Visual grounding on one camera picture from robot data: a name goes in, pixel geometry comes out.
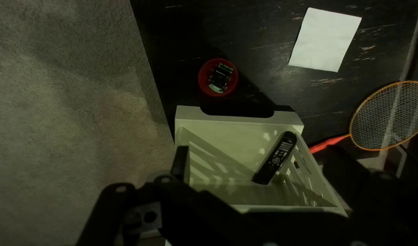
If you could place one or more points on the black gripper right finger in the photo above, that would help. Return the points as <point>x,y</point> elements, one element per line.
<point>179,165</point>

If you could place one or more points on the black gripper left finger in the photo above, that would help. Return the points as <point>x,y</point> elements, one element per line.
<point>105,224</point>

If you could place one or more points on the orange red bowl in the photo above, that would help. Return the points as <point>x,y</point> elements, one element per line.
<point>217,76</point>

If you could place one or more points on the white wooden shelf unit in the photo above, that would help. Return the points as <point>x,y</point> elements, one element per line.
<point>224,151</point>

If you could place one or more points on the black remote control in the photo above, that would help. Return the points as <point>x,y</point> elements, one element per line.
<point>276,157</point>

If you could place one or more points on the white paper sheet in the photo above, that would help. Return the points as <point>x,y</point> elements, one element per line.
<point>324,39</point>

